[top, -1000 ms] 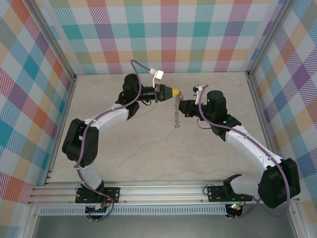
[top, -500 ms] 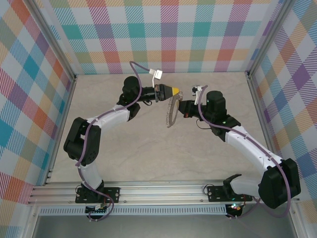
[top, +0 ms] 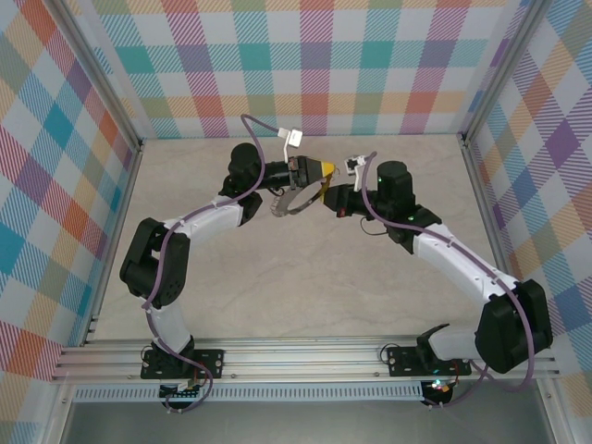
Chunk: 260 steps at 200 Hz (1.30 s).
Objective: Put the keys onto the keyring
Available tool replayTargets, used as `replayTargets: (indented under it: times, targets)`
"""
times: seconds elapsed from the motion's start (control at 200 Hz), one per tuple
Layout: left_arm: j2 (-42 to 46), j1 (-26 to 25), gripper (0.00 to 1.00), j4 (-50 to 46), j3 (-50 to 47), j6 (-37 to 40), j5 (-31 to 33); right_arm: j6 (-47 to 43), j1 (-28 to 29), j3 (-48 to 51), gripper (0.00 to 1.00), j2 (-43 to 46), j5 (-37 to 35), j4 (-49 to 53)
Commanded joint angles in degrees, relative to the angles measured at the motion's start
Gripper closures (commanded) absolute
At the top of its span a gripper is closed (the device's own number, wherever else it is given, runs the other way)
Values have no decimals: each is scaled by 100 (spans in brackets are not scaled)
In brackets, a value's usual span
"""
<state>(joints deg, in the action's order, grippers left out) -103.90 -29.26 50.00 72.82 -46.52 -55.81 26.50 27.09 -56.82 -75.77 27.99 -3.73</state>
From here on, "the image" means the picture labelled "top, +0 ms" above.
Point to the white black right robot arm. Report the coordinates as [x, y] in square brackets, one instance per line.
[462, 259]

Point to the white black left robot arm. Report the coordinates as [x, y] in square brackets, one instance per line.
[208, 219]

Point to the electronics board with lit LED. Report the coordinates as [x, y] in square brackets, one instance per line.
[437, 390]

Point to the grey metal shelf panel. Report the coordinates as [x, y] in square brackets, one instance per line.
[300, 423]

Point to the black electronics board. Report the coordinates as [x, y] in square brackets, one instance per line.
[182, 392]

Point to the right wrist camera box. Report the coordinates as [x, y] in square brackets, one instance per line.
[353, 163]

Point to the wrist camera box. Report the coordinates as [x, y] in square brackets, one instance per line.
[353, 163]
[295, 138]

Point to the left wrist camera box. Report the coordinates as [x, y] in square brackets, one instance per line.
[295, 138]

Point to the aluminium table edge rail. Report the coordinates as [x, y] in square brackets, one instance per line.
[121, 222]
[489, 222]

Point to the aluminium mounting rail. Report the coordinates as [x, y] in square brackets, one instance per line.
[300, 361]

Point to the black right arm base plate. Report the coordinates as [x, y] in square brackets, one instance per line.
[402, 363]

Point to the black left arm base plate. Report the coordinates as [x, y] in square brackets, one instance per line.
[213, 363]

